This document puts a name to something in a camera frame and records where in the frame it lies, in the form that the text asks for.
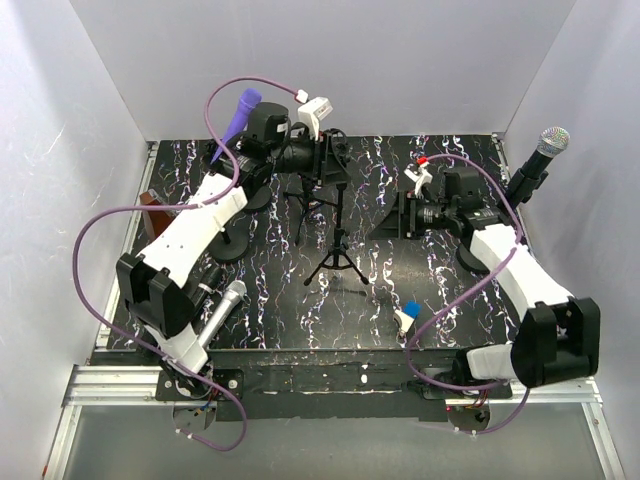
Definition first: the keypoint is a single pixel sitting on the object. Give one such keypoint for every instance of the brown wooden metronome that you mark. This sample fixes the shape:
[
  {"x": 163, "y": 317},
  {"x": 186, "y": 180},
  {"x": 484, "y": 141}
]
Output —
[{"x": 155, "y": 222}]

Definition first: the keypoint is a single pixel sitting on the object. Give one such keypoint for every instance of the black tripod stand with shockmount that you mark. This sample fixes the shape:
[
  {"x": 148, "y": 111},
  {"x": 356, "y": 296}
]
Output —
[{"x": 310, "y": 195}]

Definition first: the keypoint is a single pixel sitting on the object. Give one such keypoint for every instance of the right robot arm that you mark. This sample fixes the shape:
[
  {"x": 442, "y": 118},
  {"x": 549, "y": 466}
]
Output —
[{"x": 559, "y": 334}]

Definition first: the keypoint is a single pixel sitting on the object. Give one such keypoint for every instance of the empty round-base stand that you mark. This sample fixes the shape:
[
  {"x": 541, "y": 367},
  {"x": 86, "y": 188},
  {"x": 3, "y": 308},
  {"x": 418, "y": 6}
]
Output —
[{"x": 260, "y": 201}]

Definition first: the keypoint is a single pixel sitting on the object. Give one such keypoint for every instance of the black shotgun microphone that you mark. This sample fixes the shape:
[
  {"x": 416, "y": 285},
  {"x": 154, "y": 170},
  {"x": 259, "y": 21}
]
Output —
[{"x": 212, "y": 277}]

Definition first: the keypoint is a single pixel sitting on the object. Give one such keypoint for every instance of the small black tripod stand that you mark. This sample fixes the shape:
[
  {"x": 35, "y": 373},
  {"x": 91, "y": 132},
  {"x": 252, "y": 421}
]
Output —
[{"x": 337, "y": 258}]

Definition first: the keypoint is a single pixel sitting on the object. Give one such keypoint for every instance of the purple microphone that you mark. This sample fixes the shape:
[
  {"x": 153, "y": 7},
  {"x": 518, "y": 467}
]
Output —
[{"x": 248, "y": 100}]

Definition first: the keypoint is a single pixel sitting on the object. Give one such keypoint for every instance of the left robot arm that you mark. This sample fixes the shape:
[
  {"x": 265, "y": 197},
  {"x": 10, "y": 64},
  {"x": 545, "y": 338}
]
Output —
[{"x": 258, "y": 145}]

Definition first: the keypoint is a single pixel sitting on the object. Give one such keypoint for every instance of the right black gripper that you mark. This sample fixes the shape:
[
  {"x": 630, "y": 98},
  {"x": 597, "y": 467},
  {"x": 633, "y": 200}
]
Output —
[{"x": 400, "y": 222}]

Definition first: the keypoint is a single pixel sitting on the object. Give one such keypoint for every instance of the right round-base mic stand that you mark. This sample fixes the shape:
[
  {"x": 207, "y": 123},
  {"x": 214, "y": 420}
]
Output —
[{"x": 519, "y": 190}]

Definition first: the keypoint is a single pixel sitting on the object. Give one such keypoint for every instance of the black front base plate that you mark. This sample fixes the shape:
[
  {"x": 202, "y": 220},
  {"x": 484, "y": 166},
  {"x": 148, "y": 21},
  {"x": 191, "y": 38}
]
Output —
[{"x": 326, "y": 383}]

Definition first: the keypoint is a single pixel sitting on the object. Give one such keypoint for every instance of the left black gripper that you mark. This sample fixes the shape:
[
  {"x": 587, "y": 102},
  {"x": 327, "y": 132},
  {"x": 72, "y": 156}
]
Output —
[{"x": 332, "y": 171}]

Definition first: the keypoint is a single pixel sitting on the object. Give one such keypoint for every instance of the black round-base mic stand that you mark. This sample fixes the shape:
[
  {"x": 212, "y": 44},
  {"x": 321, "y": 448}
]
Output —
[{"x": 229, "y": 245}]

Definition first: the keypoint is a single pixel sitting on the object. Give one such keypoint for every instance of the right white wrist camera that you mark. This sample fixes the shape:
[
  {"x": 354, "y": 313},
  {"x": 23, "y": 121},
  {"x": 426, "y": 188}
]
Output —
[{"x": 418, "y": 173}]

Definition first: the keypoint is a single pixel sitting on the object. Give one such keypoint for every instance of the black microphone silver grille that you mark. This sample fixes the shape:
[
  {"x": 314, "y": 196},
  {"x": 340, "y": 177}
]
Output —
[{"x": 551, "y": 142}]

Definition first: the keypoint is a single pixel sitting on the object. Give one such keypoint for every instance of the blue white small card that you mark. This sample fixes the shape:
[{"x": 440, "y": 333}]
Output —
[{"x": 405, "y": 317}]

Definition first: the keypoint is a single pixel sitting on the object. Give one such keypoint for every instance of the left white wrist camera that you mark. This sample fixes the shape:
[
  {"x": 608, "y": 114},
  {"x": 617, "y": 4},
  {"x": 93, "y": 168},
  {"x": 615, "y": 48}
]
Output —
[{"x": 312, "y": 113}]

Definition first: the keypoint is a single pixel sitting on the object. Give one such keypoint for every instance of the black glitter microphone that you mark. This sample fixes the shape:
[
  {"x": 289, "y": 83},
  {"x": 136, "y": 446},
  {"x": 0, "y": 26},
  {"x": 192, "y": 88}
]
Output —
[{"x": 198, "y": 298}]

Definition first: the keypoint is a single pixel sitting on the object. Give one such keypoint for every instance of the aluminium frame rail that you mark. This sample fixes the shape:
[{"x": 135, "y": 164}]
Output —
[{"x": 142, "y": 386}]

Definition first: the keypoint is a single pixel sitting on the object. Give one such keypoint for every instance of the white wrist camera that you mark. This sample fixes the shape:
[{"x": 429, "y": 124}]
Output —
[
  {"x": 418, "y": 173},
  {"x": 312, "y": 113}
]

